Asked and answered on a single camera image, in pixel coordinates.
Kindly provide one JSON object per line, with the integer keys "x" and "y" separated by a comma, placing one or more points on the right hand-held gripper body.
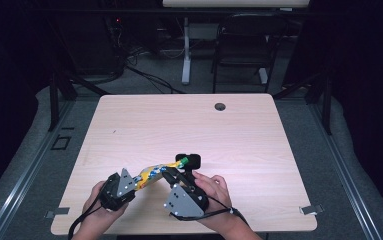
{"x": 187, "y": 201}

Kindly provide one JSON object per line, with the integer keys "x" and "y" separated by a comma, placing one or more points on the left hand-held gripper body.
{"x": 115, "y": 193}

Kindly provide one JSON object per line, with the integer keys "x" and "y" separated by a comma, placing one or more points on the clear square jar black lid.
{"x": 192, "y": 160}

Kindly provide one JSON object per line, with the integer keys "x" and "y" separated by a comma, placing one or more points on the yellow snack pouch green spout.
{"x": 155, "y": 173}

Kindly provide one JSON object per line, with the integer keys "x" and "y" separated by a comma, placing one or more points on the person's left hand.
{"x": 105, "y": 216}

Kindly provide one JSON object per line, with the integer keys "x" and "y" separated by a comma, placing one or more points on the person's right hand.
{"x": 217, "y": 196}

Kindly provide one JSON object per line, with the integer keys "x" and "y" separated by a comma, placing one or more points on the grey tape strip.
{"x": 312, "y": 209}
{"x": 55, "y": 212}

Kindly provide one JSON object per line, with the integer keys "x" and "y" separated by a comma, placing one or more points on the black metal stand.
{"x": 54, "y": 100}
{"x": 326, "y": 103}

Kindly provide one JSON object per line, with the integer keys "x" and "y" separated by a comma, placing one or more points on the white desk foot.
{"x": 263, "y": 76}

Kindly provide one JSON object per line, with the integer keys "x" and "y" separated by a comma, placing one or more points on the white desk leg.
{"x": 186, "y": 50}

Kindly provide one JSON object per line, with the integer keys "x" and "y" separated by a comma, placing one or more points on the black folding chair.
{"x": 245, "y": 43}

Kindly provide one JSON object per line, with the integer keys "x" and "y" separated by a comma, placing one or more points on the aluminium floor rail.
{"x": 345, "y": 173}
{"x": 29, "y": 170}

